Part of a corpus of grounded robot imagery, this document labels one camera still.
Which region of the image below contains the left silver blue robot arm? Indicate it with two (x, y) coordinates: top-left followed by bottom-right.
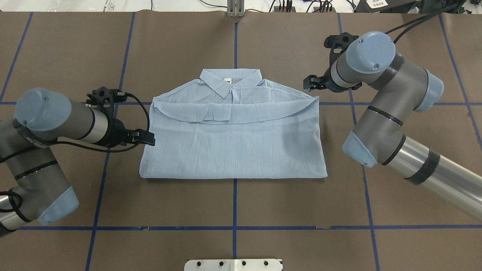
(0, 87), (155, 237)

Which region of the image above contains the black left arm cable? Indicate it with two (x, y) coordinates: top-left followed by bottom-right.
(0, 92), (151, 222)

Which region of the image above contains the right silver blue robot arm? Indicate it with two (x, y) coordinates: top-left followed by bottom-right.
(303, 31), (482, 220)

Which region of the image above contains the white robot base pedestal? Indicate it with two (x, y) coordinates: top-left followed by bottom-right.
(184, 259), (284, 271)

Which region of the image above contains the light blue button-up shirt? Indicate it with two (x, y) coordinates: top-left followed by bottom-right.
(139, 69), (328, 180)

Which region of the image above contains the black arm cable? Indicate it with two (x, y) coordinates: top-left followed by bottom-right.
(384, 3), (458, 44)
(0, 92), (151, 222)

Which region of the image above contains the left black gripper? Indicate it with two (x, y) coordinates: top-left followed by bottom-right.
(86, 87), (156, 148)

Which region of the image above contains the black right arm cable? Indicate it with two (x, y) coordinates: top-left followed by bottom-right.
(384, 3), (458, 44)

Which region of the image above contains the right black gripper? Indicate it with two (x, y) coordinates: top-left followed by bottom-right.
(304, 33), (363, 93)

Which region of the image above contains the aluminium frame post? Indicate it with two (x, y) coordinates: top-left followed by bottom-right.
(227, 0), (246, 18)

